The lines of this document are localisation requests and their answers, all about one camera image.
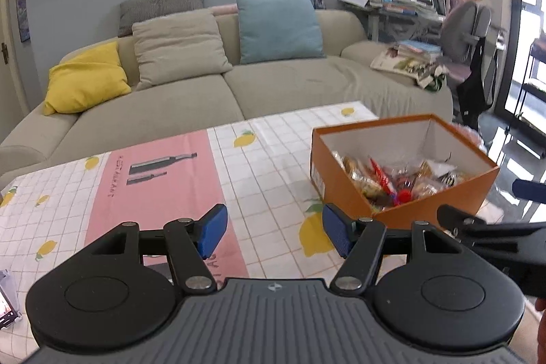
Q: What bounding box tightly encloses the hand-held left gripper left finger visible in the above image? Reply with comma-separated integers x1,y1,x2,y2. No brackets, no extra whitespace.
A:
83,203,229,293

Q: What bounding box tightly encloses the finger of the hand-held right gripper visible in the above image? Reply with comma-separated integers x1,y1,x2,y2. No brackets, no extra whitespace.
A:
437,204,488,239
512,179,546,204

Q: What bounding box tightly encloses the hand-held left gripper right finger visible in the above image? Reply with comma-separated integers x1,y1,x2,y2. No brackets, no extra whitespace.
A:
322,203,465,293

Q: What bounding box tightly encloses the orange cardboard box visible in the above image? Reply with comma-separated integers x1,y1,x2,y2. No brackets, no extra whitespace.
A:
310,114,501,226

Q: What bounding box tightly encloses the pile of mixed snacks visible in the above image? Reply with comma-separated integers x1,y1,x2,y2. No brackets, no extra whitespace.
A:
330,151,470,209

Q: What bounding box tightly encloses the trash bin with plastic bag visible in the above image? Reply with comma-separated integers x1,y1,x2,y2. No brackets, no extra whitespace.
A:
458,125,489,155

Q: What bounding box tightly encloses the black garment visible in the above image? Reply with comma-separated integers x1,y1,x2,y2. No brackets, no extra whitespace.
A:
456,38,498,130

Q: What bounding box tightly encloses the beige sofa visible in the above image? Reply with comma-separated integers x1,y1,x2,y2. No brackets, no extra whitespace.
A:
0,8,454,177

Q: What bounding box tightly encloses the printed tote bag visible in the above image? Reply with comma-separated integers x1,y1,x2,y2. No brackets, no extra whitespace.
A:
370,46,448,92

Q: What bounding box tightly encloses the glass balcony door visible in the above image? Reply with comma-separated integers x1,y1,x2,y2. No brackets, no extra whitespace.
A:
505,0,546,160

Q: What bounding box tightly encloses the stack of books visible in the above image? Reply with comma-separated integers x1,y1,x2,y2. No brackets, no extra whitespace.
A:
394,40,444,64

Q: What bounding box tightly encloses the grey office chair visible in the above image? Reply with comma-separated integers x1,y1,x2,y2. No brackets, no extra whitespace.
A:
439,0,492,83

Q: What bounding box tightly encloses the beige pillow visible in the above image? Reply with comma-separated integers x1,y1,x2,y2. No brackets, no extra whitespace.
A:
131,9,233,92

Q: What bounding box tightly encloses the yellow pillow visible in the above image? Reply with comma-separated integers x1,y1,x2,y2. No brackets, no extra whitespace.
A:
43,41,132,116

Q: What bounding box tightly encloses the blue pillow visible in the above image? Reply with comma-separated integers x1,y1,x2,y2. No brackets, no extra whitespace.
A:
235,0,327,65

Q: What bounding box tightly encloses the white desk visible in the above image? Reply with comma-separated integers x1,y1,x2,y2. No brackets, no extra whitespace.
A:
339,0,513,49

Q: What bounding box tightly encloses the phone with lit screen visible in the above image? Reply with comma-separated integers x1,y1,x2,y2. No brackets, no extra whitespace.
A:
0,269,22,331

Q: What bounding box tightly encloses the grey pillow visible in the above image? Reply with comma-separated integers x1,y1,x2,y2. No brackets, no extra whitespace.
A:
117,0,205,38

